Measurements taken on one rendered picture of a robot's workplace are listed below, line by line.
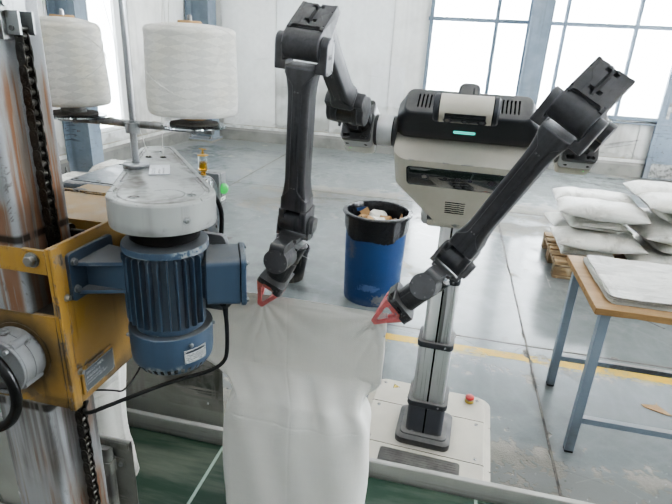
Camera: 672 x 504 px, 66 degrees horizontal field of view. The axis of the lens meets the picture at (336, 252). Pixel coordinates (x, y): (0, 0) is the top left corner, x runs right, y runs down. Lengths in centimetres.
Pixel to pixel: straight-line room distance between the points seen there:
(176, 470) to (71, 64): 126
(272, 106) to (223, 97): 871
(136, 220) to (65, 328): 24
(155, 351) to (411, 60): 842
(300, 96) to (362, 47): 819
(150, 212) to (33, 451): 57
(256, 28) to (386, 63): 233
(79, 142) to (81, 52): 620
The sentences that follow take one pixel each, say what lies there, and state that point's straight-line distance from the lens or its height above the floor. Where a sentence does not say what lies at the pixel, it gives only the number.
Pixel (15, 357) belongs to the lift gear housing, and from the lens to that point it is 101.
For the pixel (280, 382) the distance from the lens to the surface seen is 138.
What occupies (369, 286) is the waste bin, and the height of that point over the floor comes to 16.
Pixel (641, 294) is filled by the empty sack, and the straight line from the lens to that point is 249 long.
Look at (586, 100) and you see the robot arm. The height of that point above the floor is 160.
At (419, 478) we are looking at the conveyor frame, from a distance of 183.
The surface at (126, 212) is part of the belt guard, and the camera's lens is 87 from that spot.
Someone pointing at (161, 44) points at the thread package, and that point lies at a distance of 97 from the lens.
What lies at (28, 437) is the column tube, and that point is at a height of 94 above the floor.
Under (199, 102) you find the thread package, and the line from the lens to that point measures 96.
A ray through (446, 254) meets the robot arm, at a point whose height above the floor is 126.
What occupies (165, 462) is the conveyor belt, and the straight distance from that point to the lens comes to 189.
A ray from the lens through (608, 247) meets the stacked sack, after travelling 455.
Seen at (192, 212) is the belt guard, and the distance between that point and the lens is 87.
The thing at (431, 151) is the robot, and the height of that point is 140.
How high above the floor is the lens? 166
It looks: 21 degrees down
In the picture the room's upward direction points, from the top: 3 degrees clockwise
